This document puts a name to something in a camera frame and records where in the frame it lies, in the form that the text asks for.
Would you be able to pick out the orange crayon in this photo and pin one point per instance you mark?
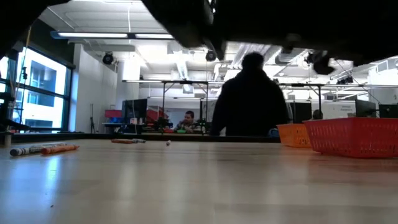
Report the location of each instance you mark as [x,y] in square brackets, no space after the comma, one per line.
[121,141]
[59,150]

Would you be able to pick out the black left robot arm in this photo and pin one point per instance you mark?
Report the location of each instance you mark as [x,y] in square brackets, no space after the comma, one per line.
[174,18]

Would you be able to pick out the black track spotlight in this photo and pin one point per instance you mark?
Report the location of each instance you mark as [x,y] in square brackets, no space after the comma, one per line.
[345,80]
[309,57]

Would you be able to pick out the black monitor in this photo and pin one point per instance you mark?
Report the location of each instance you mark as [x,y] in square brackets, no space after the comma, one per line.
[301,112]
[388,110]
[135,110]
[365,109]

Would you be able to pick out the black round ceiling speaker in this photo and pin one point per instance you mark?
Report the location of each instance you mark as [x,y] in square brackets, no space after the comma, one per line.
[108,59]
[211,56]

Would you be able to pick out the person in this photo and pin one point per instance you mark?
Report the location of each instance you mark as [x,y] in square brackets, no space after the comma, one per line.
[248,102]
[188,121]
[317,115]

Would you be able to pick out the white partition panel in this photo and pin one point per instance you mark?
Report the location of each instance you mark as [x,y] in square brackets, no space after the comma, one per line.
[335,110]

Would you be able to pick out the blue bin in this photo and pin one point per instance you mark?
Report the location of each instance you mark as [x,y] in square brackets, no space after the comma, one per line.
[274,133]

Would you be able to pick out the orange plastic basket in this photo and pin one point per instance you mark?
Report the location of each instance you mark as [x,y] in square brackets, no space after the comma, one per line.
[293,137]

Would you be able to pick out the red plastic basket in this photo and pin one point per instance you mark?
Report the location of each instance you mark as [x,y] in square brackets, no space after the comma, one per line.
[357,140]

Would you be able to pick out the overhead light bar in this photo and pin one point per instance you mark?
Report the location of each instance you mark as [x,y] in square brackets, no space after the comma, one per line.
[93,35]

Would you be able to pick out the red storage box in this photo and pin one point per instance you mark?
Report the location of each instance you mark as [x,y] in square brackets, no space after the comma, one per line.
[113,114]

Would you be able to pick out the folded black tripod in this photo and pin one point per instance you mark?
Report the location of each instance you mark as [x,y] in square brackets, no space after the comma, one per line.
[92,124]

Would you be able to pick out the tall black tripod stand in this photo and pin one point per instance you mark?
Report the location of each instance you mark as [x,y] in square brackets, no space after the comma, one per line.
[24,73]

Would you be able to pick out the small white cylinder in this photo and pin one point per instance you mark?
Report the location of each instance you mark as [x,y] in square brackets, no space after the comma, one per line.
[7,140]

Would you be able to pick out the black background rig frame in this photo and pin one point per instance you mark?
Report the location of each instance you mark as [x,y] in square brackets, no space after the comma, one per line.
[304,84]
[186,81]

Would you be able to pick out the black metal rig frame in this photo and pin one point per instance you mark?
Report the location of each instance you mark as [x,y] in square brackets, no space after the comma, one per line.
[93,137]

